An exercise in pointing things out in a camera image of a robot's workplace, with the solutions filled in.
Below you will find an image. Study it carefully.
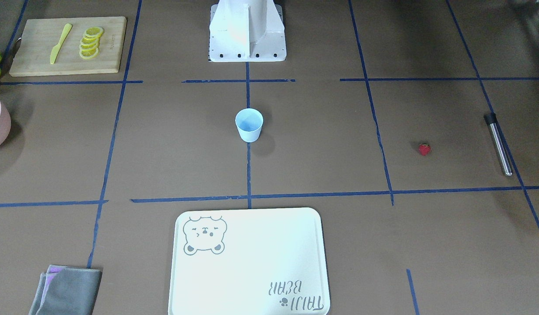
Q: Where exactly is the light blue plastic cup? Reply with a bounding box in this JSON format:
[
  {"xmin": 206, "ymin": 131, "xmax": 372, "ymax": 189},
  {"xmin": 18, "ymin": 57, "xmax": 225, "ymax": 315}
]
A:
[{"xmin": 235, "ymin": 108, "xmax": 264, "ymax": 143}]

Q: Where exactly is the cream bear serving tray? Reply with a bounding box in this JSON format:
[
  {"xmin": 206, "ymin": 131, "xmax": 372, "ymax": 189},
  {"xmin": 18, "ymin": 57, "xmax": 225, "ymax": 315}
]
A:
[{"xmin": 168, "ymin": 207, "xmax": 331, "ymax": 315}]

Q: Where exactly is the red strawberry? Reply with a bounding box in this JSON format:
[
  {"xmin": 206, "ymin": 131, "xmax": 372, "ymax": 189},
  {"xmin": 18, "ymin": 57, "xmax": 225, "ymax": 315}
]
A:
[{"xmin": 418, "ymin": 142, "xmax": 431, "ymax": 156}]

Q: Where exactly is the lemon slice front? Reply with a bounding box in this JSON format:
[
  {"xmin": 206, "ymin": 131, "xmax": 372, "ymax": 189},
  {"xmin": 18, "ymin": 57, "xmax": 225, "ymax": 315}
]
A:
[{"xmin": 79, "ymin": 47, "xmax": 100, "ymax": 60}]

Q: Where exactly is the grey folded cloth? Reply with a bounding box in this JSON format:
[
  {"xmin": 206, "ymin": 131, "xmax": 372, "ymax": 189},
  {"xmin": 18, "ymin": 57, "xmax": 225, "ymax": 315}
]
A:
[{"xmin": 29, "ymin": 266, "xmax": 102, "ymax": 315}]

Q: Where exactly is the yellow plastic knife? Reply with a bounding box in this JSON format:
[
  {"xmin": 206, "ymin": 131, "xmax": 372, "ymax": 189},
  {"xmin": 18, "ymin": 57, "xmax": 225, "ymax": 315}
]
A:
[{"xmin": 49, "ymin": 23, "xmax": 72, "ymax": 65}]

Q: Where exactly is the purple folded cloth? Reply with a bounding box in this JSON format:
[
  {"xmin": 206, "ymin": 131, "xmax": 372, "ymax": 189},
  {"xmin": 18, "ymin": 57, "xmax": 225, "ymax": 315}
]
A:
[{"xmin": 40, "ymin": 265, "xmax": 67, "ymax": 307}]

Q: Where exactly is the wooden cutting board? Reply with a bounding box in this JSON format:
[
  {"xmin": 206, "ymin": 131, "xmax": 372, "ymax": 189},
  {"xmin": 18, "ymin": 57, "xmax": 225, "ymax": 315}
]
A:
[{"xmin": 9, "ymin": 16, "xmax": 127, "ymax": 77}]

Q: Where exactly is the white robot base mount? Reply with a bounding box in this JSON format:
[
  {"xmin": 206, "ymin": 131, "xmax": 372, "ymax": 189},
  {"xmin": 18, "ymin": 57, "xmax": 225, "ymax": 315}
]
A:
[{"xmin": 208, "ymin": 0, "xmax": 287, "ymax": 63}]

